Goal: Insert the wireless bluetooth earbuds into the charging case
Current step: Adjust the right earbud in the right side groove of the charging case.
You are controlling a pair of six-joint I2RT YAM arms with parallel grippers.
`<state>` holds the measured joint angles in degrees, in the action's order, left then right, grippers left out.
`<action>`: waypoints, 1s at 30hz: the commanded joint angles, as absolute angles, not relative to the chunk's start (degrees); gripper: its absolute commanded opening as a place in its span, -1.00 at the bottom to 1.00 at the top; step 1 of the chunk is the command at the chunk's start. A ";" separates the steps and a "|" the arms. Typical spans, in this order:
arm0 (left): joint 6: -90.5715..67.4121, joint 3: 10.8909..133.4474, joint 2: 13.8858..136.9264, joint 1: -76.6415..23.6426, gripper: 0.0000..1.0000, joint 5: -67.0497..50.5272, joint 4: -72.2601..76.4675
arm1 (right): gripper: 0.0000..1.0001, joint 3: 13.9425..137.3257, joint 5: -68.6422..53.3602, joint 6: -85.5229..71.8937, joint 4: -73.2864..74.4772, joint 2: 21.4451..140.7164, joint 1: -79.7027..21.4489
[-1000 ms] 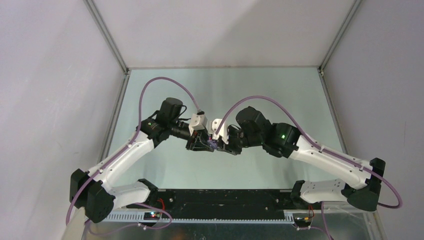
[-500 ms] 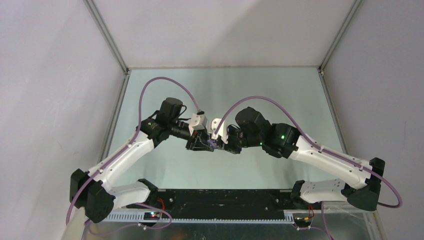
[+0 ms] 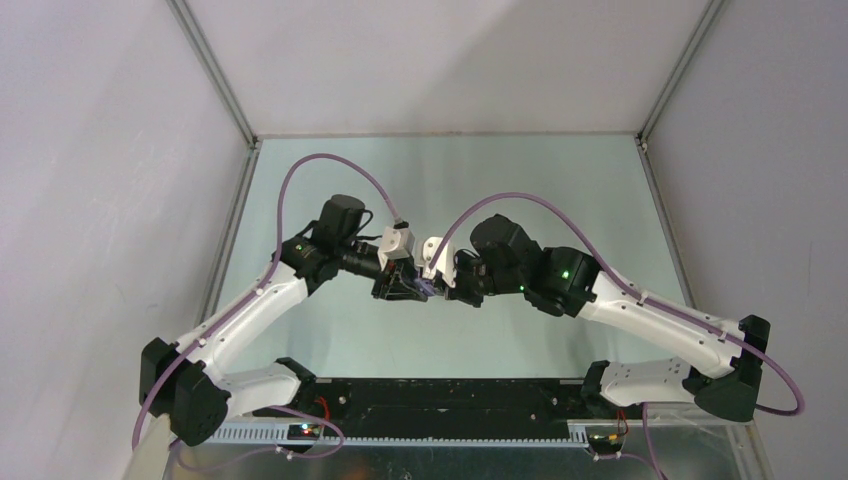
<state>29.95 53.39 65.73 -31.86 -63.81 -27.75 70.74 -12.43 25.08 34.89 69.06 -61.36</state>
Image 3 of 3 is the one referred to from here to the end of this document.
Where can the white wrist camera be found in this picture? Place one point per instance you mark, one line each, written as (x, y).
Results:
(435, 258)
(396, 243)

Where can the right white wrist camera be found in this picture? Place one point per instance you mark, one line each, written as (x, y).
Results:
(435, 258)

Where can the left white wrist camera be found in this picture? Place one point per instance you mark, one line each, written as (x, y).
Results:
(396, 243)

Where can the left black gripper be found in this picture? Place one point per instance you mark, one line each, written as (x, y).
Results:
(393, 288)

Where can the purple earbud charging case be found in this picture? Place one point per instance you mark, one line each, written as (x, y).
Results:
(426, 286)

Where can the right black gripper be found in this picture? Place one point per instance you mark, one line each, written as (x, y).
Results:
(459, 292)

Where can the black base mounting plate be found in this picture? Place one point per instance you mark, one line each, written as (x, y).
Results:
(526, 409)

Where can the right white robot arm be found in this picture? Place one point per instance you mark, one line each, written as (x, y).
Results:
(708, 366)

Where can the aluminium frame rail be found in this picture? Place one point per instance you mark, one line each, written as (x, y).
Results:
(212, 67)

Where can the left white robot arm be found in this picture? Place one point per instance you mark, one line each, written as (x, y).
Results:
(187, 381)

